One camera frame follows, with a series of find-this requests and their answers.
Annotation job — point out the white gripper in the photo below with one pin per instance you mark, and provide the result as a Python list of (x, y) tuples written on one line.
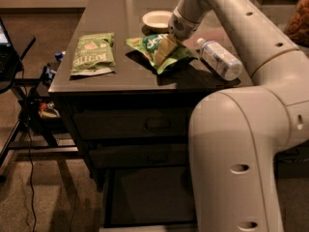
[(182, 27)]

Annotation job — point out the green rice chip bag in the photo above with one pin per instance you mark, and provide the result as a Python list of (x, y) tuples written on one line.
[(150, 44)]

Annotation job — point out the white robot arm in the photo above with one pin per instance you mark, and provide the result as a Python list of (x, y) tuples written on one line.
[(235, 133)]

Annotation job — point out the green kettle chip bag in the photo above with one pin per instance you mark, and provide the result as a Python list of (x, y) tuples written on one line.
[(93, 55)]

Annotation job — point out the top left drawer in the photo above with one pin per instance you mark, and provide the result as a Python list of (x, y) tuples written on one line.
[(134, 123)]

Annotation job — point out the middle left drawer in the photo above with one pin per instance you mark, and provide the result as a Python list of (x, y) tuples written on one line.
[(138, 155)]

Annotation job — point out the open bottom drawer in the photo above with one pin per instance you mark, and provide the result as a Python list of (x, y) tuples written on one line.
[(136, 199)]

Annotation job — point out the white paper bowl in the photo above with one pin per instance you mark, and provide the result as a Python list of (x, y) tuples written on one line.
[(157, 20)]

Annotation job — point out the clear plastic water bottle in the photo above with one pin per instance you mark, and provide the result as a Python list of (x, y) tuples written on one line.
[(222, 61)]

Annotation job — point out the blue capped bottle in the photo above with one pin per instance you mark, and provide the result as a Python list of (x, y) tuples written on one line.
[(59, 56)]

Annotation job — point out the dark blue can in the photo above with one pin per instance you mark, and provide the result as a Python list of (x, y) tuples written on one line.
[(47, 76)]

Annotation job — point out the orange snack jar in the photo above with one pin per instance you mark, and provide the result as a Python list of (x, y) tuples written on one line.
[(297, 28)]

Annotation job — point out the colourful items on shelf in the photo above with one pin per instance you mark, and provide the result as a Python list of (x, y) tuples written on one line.
[(47, 110)]

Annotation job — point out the black laptop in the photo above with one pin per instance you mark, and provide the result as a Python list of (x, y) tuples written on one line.
[(8, 55)]

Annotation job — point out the black side table stand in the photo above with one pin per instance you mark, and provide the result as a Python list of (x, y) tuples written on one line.
[(29, 92)]

